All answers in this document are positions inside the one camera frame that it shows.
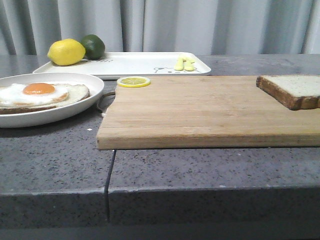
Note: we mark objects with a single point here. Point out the bottom bread slice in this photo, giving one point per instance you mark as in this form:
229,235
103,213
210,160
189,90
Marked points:
76,93

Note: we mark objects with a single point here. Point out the white bear tray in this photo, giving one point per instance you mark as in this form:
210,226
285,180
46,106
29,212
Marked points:
120,64

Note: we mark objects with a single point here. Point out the white round plate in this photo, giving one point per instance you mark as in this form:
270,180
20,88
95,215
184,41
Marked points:
94,84

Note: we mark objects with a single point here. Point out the yellow plastic fork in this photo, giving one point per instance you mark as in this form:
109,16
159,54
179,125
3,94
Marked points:
179,65

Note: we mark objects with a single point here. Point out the lemon slice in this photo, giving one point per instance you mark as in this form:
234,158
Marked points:
133,82

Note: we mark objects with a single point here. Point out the green lime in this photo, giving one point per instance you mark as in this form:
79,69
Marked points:
94,47

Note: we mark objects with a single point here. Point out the white bread slice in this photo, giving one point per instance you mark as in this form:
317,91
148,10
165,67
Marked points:
296,92

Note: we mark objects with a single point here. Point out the yellow lemon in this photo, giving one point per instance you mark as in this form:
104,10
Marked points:
66,52

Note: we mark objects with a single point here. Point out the grey curtain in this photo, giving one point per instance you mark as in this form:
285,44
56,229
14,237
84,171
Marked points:
202,27

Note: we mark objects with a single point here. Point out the wooden cutting board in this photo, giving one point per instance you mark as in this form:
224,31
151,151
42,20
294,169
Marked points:
203,112

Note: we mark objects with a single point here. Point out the fried egg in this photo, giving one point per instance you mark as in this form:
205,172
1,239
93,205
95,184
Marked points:
33,94

